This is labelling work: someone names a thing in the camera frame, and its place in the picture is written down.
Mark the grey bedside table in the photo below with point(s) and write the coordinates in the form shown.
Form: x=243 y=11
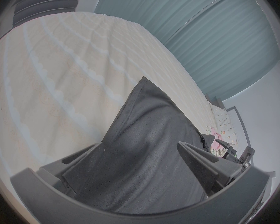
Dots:
x=214 y=99

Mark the black trousers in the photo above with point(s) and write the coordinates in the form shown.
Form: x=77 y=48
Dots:
x=142 y=148

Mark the bed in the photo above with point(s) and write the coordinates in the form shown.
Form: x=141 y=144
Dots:
x=60 y=78

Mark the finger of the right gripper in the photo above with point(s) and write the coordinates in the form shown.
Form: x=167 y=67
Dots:
x=224 y=145

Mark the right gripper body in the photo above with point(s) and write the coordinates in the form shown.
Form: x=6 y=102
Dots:
x=230 y=153

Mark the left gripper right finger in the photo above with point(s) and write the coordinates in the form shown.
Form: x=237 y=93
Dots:
x=205 y=167

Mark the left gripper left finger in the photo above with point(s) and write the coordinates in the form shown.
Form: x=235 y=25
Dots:
x=67 y=164

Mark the blue-green curtain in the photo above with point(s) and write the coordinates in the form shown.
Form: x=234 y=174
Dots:
x=212 y=43

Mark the dark grey chest of drawers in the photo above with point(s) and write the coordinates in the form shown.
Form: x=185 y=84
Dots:
x=46 y=6

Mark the white printed pillow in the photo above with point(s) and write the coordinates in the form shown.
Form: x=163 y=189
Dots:
x=225 y=122

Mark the pink garment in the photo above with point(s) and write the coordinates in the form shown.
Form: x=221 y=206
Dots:
x=215 y=136

